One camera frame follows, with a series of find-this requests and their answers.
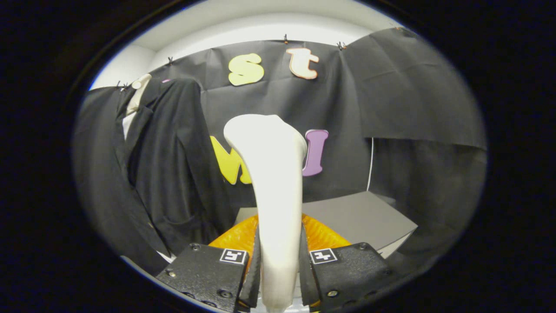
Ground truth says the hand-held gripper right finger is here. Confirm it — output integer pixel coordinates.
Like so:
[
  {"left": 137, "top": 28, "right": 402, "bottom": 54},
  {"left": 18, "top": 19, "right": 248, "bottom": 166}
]
[{"left": 299, "top": 213, "right": 404, "bottom": 313}]

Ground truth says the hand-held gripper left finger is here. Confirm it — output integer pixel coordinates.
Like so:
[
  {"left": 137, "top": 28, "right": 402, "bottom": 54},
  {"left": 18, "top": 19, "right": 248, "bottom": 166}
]
[{"left": 156, "top": 214, "right": 261, "bottom": 313}]

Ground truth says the black suit jacket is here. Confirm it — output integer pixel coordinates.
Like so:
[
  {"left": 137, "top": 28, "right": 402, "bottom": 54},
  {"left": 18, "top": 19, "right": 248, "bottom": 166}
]
[{"left": 114, "top": 77, "right": 238, "bottom": 266}]

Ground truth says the white shirt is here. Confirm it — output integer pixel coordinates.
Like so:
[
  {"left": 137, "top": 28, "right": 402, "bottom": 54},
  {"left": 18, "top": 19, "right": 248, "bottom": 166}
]
[{"left": 122, "top": 113, "right": 179, "bottom": 264}]

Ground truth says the grey cabinet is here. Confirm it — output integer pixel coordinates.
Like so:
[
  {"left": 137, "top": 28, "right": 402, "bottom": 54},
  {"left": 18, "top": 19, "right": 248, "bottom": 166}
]
[{"left": 235, "top": 191, "right": 418, "bottom": 259}]

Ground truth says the black backdrop cloth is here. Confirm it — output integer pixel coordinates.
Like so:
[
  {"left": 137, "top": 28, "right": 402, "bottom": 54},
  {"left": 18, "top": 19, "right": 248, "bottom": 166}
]
[{"left": 73, "top": 27, "right": 487, "bottom": 279}]

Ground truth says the white plastic hanger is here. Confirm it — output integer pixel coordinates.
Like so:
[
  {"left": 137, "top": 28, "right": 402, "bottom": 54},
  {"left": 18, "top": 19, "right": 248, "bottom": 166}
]
[{"left": 126, "top": 73, "right": 152, "bottom": 117}]

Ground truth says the row of small black clips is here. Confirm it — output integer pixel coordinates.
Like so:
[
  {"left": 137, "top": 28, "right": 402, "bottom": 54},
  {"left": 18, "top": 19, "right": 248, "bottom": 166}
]
[{"left": 115, "top": 26, "right": 402, "bottom": 90}]

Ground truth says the thin white cable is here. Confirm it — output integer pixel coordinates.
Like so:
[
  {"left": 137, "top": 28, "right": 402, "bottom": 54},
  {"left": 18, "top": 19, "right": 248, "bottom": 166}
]
[{"left": 366, "top": 137, "right": 374, "bottom": 192}]

